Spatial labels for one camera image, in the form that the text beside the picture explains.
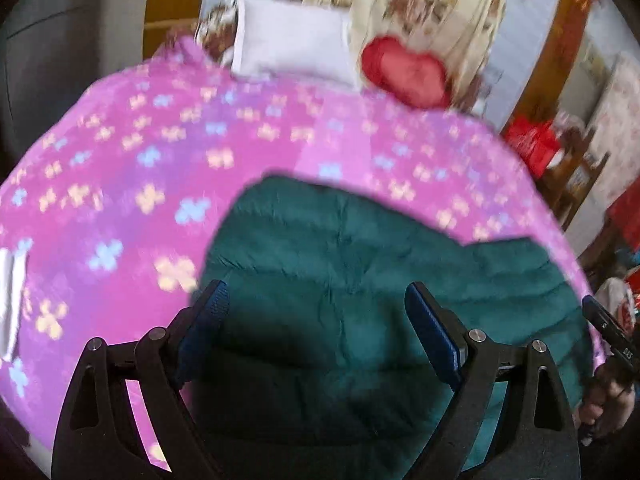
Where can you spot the green puffer jacket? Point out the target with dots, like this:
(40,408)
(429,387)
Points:
(340,270)

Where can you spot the person's right hand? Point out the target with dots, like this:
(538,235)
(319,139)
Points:
(607,410)

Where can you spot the white cloth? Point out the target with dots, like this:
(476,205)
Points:
(12,300)

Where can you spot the pink floral curtain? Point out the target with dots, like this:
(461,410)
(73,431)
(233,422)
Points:
(617,125)

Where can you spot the wooden chair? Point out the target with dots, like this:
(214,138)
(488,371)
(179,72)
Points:
(575,180)

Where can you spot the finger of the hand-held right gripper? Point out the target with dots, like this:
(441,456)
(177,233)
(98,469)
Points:
(597,312)

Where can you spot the cream floral quilt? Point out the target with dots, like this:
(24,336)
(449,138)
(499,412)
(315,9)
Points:
(425,0)

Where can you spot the grey refrigerator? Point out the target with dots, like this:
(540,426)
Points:
(65,50)

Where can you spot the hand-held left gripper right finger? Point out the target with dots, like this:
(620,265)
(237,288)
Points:
(434,340)

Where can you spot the brown floral pillow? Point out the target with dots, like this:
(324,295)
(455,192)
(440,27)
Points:
(215,30)

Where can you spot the white pillow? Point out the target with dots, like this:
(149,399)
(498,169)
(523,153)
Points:
(295,40)

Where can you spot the pink floral bedsheet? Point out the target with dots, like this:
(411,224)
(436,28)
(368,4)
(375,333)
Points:
(125,160)

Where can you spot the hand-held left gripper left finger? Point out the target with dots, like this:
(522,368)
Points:
(200,332)

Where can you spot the red shopping bag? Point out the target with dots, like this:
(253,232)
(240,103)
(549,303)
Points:
(530,142)

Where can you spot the red heart cushion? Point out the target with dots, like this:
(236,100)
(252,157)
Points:
(407,72)

